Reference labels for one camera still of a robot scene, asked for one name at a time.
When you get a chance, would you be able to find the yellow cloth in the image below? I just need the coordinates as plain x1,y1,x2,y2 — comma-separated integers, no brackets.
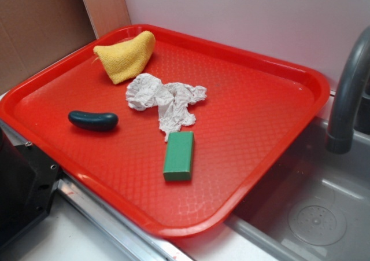
93,31,156,84

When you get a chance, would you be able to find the red plastic tray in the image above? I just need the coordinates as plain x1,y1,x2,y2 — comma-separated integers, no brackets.
1,25,330,238

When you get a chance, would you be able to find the crumpled white paper towel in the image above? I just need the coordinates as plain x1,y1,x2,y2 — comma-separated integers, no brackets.
125,73,207,141

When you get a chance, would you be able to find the green rectangular block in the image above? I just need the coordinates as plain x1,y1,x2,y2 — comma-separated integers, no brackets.
163,131,194,182

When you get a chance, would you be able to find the dark green toy cucumber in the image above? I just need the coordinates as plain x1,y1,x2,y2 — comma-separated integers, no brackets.
68,111,119,131

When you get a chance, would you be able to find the grey faucet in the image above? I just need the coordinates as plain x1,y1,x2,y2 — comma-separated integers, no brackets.
325,27,369,154

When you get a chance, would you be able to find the grey sink basin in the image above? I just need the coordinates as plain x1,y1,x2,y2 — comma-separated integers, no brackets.
226,119,369,260

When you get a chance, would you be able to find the brown cardboard panel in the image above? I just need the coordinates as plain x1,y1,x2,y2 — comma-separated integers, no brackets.
1,0,131,93

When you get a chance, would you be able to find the silver metal counter rail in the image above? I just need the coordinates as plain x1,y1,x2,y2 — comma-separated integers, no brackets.
0,119,194,261

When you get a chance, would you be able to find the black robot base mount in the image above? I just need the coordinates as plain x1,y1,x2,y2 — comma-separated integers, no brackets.
1,131,60,251

